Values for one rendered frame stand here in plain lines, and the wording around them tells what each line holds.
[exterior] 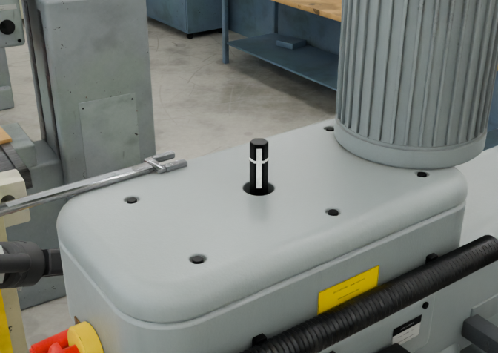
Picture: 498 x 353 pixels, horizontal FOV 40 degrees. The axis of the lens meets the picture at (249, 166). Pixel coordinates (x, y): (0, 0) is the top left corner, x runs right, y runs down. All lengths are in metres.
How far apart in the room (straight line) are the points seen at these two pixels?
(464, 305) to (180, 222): 0.47
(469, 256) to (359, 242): 0.18
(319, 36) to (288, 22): 0.52
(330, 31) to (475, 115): 6.28
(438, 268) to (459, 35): 0.27
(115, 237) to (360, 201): 0.28
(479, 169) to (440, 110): 0.37
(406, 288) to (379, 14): 0.31
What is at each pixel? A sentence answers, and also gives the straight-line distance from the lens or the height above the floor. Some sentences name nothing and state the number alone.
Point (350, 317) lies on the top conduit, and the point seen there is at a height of 1.80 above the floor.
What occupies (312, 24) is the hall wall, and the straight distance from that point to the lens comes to 7.35.
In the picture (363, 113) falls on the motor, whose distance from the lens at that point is 0.87.
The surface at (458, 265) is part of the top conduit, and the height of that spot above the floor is 1.80.
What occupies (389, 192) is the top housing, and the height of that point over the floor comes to 1.89.
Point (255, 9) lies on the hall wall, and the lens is 8.15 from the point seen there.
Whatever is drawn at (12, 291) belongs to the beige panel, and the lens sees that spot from 2.85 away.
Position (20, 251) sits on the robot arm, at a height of 1.56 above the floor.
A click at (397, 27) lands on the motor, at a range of 0.81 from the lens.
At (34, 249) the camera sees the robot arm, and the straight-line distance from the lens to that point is 1.38.
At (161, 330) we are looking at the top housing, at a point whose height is 1.85.
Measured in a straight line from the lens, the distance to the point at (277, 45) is 7.19.
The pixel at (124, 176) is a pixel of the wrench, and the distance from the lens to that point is 0.83.
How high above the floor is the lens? 2.27
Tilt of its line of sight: 26 degrees down
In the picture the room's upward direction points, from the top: straight up
